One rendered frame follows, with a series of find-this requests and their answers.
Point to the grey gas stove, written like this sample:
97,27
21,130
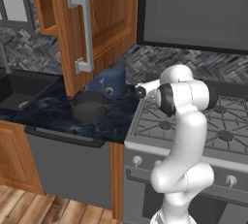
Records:
226,127

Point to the white stove knob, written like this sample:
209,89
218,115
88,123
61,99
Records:
137,160
158,163
231,180

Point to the grey dishwasher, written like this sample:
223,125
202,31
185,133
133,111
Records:
71,173

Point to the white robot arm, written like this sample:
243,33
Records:
185,131

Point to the wooden side panel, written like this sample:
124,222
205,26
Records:
117,179

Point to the wooden wall cabinet door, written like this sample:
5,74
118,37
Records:
111,14

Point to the black sink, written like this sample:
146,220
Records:
22,89

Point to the blue toaster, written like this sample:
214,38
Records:
113,79

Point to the dark grey pot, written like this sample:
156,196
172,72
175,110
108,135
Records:
88,106

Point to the grey tap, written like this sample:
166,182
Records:
4,56

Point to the wooden base cabinet door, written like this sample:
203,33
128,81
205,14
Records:
17,156

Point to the wooden wall cabinet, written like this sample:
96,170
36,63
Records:
45,5

